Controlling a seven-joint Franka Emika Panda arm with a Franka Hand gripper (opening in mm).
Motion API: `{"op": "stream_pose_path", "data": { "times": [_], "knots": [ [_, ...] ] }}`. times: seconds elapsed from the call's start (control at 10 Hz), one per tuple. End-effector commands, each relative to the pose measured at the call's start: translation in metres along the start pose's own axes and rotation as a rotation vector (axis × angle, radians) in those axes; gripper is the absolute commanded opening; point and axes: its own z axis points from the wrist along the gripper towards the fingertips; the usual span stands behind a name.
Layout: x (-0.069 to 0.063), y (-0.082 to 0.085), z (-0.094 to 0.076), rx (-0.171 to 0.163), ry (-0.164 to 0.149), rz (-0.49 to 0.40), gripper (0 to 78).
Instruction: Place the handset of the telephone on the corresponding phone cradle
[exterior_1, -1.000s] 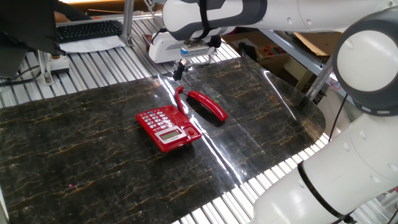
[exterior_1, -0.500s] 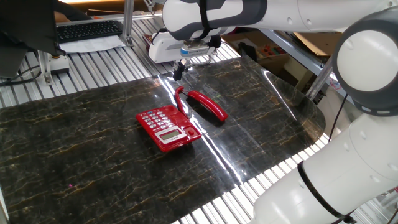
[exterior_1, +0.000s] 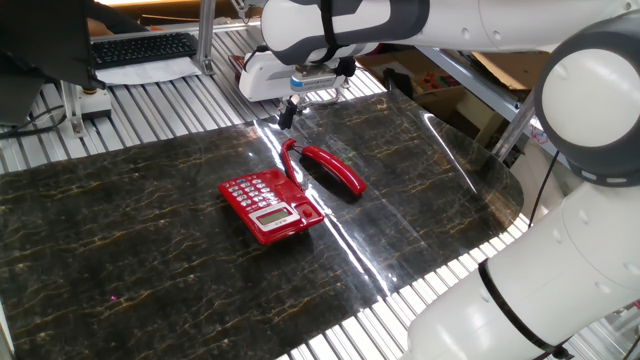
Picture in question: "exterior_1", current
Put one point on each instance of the cardboard box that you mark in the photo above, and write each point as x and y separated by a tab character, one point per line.
400	61

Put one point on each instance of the dark marble pattern mat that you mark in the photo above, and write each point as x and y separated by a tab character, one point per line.
150	250

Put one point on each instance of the red telephone handset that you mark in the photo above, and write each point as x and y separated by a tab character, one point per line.
335	167

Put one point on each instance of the black computer keyboard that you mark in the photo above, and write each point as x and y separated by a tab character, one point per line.
142	49

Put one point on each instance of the aluminium frame rail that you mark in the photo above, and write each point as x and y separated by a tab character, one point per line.
475	82

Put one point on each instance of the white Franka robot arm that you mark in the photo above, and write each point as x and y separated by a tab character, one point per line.
550	280

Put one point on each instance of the aluminium post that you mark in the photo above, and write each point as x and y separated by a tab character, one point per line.
206	35

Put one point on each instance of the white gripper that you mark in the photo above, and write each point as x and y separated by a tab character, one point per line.
262	77

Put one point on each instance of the black computer monitor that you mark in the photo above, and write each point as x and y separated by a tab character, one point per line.
40	40

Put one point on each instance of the white paper sheet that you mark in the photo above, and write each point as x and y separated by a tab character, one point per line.
150	71

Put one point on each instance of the red telephone base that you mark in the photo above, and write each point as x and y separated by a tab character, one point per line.
280	217

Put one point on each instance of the silver blue gripper camera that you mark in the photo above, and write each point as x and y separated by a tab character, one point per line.
312	80

